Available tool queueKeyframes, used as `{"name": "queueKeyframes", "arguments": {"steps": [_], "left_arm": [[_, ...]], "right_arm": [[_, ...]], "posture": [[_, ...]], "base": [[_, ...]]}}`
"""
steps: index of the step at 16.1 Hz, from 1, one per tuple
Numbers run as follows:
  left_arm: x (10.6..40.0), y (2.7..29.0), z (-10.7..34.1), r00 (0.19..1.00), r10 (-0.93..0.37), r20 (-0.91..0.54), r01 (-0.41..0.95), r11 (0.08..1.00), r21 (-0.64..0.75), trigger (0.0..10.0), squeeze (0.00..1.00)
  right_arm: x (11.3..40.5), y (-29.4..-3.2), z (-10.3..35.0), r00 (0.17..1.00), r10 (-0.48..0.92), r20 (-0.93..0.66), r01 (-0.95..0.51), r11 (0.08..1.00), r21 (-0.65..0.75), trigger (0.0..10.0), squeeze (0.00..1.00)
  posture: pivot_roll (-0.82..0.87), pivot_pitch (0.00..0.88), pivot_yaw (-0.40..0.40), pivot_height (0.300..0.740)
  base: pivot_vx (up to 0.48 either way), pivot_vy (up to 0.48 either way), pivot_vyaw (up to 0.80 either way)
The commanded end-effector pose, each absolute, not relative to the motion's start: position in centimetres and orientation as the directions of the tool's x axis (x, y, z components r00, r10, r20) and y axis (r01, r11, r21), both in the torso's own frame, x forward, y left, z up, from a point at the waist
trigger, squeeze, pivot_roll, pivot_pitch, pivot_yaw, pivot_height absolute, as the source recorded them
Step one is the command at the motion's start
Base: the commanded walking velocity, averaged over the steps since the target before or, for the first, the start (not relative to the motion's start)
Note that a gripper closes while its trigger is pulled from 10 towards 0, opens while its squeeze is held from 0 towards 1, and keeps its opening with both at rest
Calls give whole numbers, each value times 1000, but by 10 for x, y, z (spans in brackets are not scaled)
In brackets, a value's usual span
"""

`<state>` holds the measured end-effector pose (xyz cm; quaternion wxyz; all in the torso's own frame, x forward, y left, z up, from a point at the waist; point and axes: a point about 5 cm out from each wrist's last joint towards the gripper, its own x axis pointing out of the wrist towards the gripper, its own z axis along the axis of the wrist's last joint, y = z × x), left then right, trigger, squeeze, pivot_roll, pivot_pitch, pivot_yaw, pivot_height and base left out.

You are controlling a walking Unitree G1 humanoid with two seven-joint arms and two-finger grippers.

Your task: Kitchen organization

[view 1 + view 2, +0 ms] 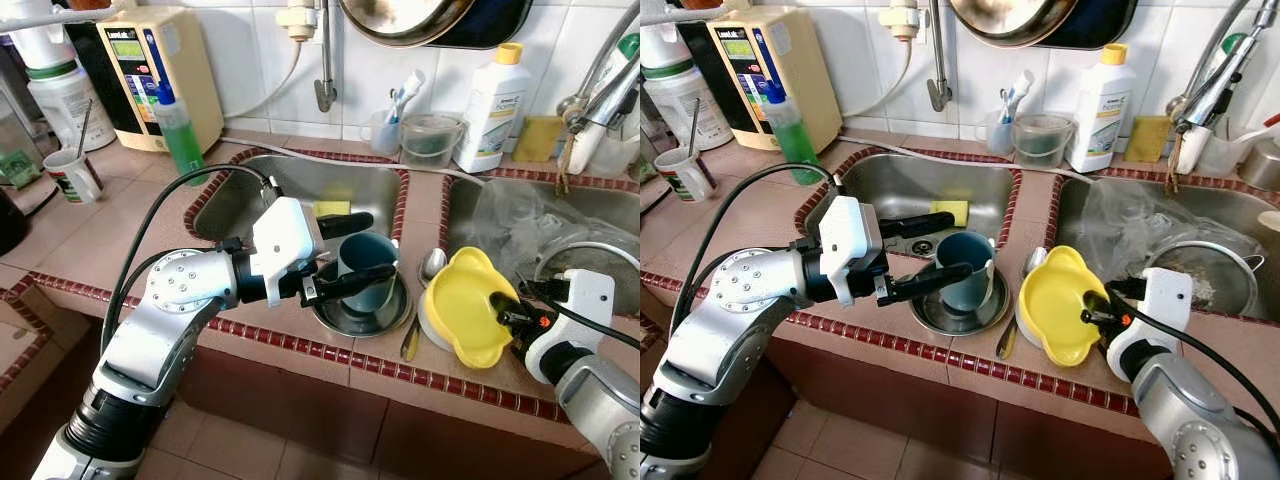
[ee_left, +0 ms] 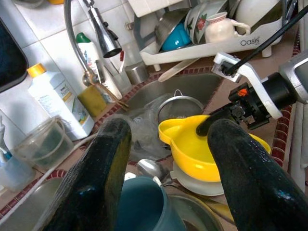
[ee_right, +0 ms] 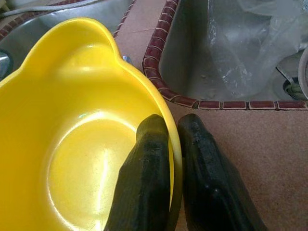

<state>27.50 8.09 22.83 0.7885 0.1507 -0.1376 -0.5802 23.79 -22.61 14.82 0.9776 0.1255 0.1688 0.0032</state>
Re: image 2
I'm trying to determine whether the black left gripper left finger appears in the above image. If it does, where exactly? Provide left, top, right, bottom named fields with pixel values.
left=33, top=117, right=132, bottom=231

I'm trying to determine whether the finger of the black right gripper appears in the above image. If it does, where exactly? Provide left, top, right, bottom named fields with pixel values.
left=196, top=105, right=235, bottom=137

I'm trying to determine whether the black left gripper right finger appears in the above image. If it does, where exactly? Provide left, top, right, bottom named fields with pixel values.
left=206, top=118, right=308, bottom=231

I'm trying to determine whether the yellow plastic bowl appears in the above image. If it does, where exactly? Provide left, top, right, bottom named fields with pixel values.
left=158, top=115, right=272, bottom=183

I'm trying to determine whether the teal blue mug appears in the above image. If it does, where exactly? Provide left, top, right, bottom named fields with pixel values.
left=115, top=175, right=188, bottom=231

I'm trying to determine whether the metal mesh strainer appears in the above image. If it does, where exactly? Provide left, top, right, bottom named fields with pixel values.
left=157, top=89, right=205, bottom=124

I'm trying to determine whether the steel sink basin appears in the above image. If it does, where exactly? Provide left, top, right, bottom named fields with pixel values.
left=0, top=177, right=65, bottom=231
left=121, top=73, right=224, bottom=126

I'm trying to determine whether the clear plastic bag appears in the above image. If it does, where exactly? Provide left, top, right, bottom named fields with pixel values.
left=105, top=95, right=174, bottom=162

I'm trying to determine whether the large steel spoon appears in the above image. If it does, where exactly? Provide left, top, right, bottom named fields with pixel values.
left=136, top=158, right=175, bottom=188

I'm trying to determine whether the wooden spatula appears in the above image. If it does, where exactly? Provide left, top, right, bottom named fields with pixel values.
left=158, top=57, right=200, bottom=83

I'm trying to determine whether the white dish rack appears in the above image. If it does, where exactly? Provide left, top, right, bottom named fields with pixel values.
left=133, top=0, right=285, bottom=72

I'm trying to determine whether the clear plastic toothbrush cup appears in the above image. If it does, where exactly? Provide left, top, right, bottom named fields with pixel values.
left=0, top=144, right=36, bottom=193

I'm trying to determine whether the white ceramic pitcher mug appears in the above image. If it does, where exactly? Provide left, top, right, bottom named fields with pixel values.
left=204, top=11, right=251, bottom=44

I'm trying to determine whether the small steel cup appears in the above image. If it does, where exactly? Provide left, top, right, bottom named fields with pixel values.
left=125, top=61, right=150, bottom=85

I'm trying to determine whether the yellow sponge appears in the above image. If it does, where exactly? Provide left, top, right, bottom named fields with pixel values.
left=77, top=84, right=108, bottom=118

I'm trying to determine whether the blue plastic bowl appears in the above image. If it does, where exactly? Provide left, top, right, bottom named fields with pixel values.
left=160, top=23, right=193, bottom=52

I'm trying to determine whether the blue white toothbrush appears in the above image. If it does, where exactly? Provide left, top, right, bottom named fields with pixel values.
left=0, top=115, right=13, bottom=162

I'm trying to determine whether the white bottle yellow cap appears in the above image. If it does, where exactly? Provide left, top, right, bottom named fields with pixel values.
left=26, top=63, right=95, bottom=141

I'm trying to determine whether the floral ceramic bowl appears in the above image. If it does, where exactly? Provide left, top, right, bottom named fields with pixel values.
left=184, top=2, right=210, bottom=45

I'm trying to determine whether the large white bowl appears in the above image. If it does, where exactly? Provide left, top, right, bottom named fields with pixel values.
left=234, top=0, right=284, bottom=31

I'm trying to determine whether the white red scoop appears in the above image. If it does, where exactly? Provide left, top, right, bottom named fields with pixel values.
left=109, top=50, right=128, bottom=75

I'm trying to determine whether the steel mixing bowl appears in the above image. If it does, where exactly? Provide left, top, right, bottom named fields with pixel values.
left=154, top=9, right=191, bottom=46

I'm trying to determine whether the chrome pull-down faucet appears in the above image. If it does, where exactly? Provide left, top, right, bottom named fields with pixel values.
left=64, top=0, right=124, bottom=88

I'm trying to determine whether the white bottle green cap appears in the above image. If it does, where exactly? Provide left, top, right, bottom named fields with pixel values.
left=76, top=32, right=102, bottom=74

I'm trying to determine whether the dark blue pan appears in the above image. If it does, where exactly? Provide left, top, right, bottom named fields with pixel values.
left=0, top=18, right=29, bottom=94

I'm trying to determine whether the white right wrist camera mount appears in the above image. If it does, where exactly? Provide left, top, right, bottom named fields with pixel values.
left=211, top=51, right=283, bottom=120

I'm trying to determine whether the bamboo handle brush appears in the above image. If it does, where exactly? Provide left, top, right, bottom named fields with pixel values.
left=89, top=73, right=130, bottom=112

